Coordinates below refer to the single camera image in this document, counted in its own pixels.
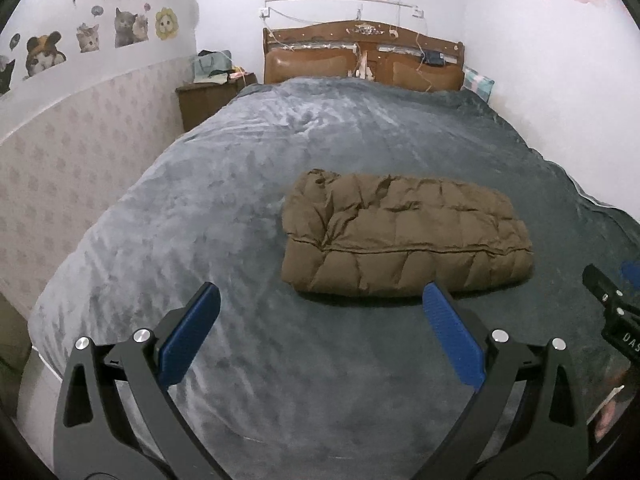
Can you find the calico cat wall sticker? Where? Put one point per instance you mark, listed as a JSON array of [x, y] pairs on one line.
[[45, 55]]

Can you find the checked pillow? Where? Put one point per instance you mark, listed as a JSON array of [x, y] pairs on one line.
[[477, 82]]

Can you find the brown puffer jacket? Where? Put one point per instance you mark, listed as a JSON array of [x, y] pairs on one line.
[[410, 230]]

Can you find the yellow flower cat sticker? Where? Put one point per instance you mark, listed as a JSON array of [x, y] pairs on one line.
[[167, 24]]

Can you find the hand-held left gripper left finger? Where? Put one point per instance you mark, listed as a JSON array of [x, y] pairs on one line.
[[190, 330]]

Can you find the black device on headboard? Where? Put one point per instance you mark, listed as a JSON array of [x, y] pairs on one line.
[[434, 58]]

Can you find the white mattress side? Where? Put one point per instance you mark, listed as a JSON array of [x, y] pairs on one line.
[[35, 395]]

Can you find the person's right hand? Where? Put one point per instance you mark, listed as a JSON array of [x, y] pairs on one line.
[[610, 415]]

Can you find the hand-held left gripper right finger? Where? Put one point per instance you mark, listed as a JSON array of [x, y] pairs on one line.
[[452, 340]]

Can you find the wooden bed headboard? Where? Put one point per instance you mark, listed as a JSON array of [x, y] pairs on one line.
[[305, 67]]

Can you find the pale green paper bag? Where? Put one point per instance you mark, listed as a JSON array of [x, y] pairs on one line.
[[210, 65]]

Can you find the small pink packet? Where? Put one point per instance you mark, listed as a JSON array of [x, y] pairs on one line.
[[241, 74]]

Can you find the small kitten wall sticker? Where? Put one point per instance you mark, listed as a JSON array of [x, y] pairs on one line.
[[88, 37]]

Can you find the grey cats wall sticker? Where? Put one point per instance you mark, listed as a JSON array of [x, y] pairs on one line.
[[131, 27]]

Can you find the black white cat sticker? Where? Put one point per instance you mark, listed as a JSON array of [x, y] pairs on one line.
[[5, 77]]

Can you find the speech bubble wall sticker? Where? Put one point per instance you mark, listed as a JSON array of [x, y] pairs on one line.
[[97, 10], [14, 41]]

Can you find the wooden nightstand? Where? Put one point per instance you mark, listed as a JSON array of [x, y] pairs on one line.
[[205, 102]]

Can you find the grey plush blanket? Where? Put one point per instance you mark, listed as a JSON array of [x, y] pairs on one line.
[[250, 160]]

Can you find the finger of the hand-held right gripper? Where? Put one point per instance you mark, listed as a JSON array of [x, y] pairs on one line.
[[631, 270], [602, 285]]

